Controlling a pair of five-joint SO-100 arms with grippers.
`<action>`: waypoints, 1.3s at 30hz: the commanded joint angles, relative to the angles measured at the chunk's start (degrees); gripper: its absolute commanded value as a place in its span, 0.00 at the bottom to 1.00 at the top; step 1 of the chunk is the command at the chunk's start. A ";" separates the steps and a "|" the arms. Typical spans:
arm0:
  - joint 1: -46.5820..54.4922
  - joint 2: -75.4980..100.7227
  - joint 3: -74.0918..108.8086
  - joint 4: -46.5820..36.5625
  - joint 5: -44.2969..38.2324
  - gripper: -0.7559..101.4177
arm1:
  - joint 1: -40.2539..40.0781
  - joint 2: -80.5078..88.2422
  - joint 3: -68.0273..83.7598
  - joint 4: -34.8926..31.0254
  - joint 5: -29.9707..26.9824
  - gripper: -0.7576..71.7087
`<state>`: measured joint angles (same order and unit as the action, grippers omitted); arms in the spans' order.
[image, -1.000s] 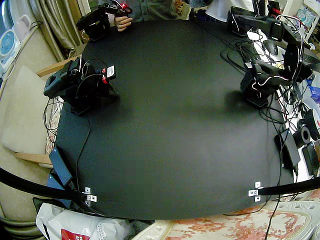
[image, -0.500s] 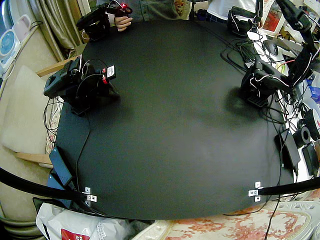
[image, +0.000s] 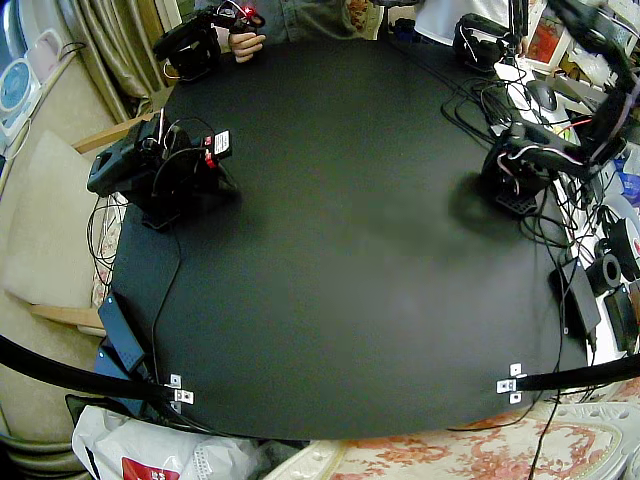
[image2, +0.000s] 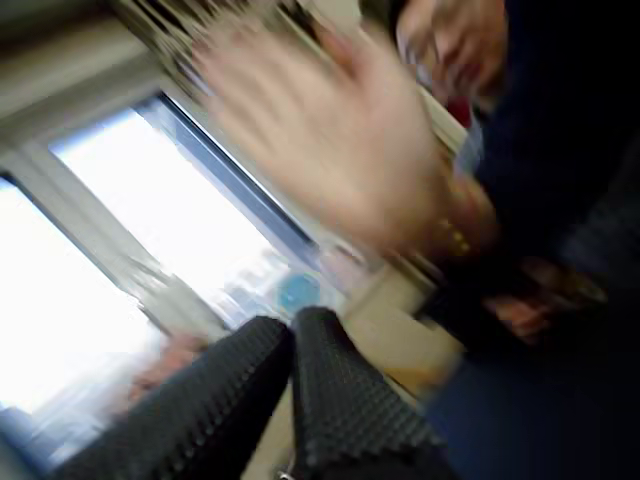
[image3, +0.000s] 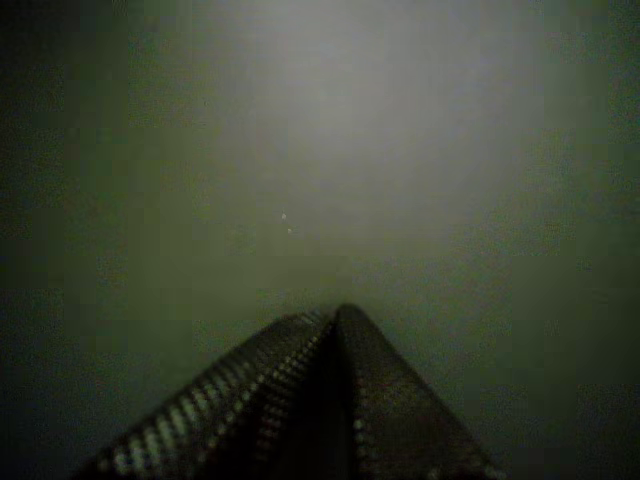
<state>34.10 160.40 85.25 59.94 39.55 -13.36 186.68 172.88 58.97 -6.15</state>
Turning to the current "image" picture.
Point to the black leader arm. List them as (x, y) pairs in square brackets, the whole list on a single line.
[(477, 37), (187, 47)]

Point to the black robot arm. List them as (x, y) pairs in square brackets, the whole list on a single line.
[(125, 160), (520, 170)]

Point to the operator right hand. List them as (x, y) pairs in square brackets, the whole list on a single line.
[(245, 46)]

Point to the large black table mat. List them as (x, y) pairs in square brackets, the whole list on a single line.
[(325, 250)]

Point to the beige pleated curtain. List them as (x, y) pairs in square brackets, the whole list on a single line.
[(120, 50)]

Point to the beige seat cushion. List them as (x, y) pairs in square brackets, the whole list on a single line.
[(50, 225)]

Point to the black power brick blue light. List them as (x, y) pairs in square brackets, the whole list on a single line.
[(120, 330), (107, 362)]

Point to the operator torso grey denim shirt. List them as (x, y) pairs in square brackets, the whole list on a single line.
[(300, 17)]

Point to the white lilac small appliance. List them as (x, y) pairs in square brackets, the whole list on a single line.
[(45, 55)]

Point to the floral upholstered chair back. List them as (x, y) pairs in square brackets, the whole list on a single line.
[(362, 15)]

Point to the white plastic bag red print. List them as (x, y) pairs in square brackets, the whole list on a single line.
[(150, 445)]

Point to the bystander in white shirt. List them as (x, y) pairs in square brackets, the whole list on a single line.
[(450, 20)]

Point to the white paper sheet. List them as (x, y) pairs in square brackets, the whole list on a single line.
[(510, 72)]

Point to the black computer mouse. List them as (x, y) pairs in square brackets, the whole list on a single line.
[(544, 95)]

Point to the black laptop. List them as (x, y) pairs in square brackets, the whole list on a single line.
[(575, 92)]

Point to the pink floral tablecloth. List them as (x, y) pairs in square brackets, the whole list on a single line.
[(475, 450)]

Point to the flat black power adapter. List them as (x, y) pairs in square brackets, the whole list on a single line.
[(580, 300)]

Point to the black tape roll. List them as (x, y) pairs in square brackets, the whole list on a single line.
[(595, 277)]

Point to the black filament spool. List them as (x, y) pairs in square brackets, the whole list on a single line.
[(625, 245)]

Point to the blue white packet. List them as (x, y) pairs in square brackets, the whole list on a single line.
[(631, 177)]

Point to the small black box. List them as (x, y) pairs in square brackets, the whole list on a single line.
[(622, 320)]

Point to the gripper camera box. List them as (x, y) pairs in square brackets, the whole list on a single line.
[(223, 145)]

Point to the wooden chair frame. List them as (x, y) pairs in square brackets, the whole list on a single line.
[(110, 132)]

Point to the black camera stand bar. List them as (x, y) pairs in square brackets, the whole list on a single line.
[(60, 367), (575, 376)]

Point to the white picture frame red print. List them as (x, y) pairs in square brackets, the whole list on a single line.
[(547, 42)]

